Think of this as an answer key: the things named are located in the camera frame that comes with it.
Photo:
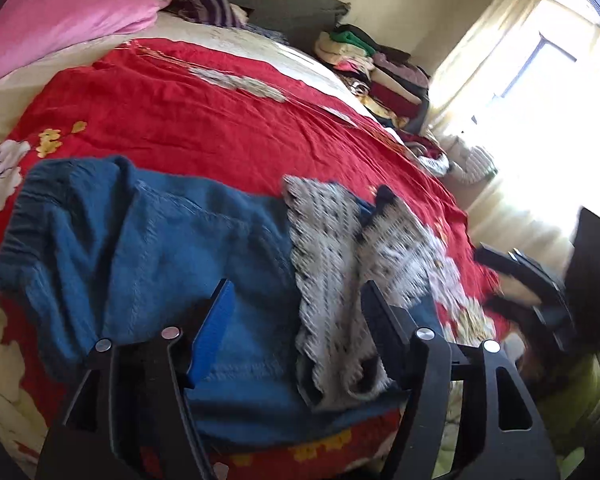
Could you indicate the pile of folded clothes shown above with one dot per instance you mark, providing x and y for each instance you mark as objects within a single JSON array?
[{"x": 380, "y": 70}]

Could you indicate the grey padded headboard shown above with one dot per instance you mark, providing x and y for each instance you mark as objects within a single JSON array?
[{"x": 280, "y": 5}]

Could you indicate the dark red garment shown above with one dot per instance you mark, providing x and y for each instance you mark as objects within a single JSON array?
[{"x": 425, "y": 150}]

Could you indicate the purple striped cloth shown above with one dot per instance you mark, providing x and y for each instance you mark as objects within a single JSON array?
[{"x": 205, "y": 2}]

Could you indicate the pale yellow curtain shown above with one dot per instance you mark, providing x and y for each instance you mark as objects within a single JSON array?
[{"x": 470, "y": 70}]

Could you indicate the cream bed sheet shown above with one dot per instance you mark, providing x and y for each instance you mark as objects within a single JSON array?
[{"x": 190, "y": 30}]

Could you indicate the blue denim pants lace hems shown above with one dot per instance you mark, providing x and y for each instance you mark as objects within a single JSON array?
[{"x": 155, "y": 250}]

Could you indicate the green cloth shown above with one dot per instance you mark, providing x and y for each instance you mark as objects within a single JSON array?
[{"x": 580, "y": 400}]

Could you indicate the white padded jacket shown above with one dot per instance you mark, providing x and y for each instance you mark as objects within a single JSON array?
[{"x": 472, "y": 160}]

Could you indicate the red floral bedspread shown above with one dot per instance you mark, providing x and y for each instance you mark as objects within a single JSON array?
[{"x": 205, "y": 120}]

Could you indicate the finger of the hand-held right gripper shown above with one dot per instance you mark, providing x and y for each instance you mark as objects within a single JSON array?
[
  {"x": 597, "y": 265},
  {"x": 535, "y": 280}
]

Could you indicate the pink quilt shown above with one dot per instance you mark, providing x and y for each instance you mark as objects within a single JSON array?
[{"x": 55, "y": 25}]

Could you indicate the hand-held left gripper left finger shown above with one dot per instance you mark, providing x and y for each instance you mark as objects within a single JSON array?
[{"x": 212, "y": 330}]

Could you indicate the window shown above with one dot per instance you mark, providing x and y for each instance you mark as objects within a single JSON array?
[{"x": 545, "y": 60}]

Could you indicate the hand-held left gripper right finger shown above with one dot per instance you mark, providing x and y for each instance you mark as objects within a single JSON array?
[{"x": 382, "y": 327}]

